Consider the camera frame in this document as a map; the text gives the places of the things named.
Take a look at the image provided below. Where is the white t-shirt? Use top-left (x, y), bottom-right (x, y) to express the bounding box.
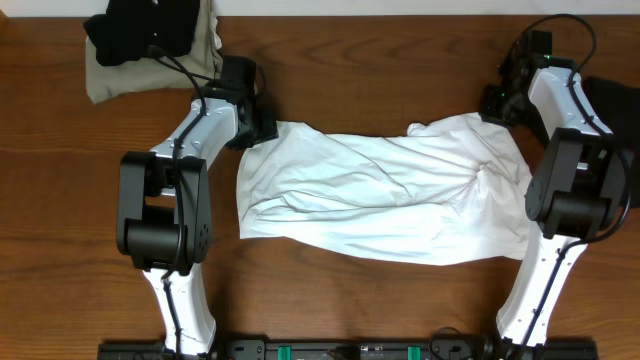
top-left (236, 113), bottom-right (531, 266)

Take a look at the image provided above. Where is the folded khaki garment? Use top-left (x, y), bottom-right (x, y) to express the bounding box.
top-left (85, 0), bottom-right (222, 104)

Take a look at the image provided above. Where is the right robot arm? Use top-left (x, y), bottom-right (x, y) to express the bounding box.
top-left (480, 30), bottom-right (632, 359)

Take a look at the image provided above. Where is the folded black garment on stack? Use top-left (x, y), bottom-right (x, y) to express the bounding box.
top-left (84, 0), bottom-right (200, 67)

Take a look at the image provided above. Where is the black garment right edge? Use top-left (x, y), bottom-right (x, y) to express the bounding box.
top-left (529, 76), bottom-right (640, 209)

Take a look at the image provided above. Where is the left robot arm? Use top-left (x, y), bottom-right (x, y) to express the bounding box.
top-left (98, 81), bottom-right (278, 359)

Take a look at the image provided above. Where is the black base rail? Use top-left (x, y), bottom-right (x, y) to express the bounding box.
top-left (97, 333), bottom-right (599, 360)

